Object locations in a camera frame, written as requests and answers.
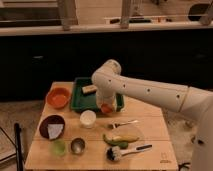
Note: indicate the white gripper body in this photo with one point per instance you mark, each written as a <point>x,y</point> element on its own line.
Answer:
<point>111,101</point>

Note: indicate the yellow corn cob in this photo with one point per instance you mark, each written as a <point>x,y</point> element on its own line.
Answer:
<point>127,138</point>

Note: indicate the white paper cup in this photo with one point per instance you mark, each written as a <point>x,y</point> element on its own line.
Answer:
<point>88,118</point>

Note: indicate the black metal stand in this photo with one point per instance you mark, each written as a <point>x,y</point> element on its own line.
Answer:
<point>17,145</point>

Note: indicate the silver fork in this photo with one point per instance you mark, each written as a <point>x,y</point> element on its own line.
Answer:
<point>116,125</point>

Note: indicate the green plastic tray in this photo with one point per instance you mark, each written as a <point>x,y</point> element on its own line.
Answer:
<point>81,101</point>

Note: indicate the green chili pepper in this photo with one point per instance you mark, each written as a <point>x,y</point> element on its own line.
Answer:
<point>121,144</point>

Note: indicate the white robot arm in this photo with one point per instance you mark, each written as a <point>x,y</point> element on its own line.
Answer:
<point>194,103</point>

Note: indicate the red apple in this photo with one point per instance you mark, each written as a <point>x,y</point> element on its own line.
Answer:
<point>105,108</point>

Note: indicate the green plastic cup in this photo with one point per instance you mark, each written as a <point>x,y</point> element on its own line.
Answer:
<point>58,147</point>

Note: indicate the dark brown bowl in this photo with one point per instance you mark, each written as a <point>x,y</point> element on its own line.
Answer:
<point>53,119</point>

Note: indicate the tan wooden block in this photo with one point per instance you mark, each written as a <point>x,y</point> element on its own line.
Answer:
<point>89,89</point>

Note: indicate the grey folded cloth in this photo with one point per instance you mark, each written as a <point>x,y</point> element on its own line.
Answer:
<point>54,130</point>

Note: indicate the orange plastic bowl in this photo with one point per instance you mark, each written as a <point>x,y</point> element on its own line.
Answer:
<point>58,97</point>

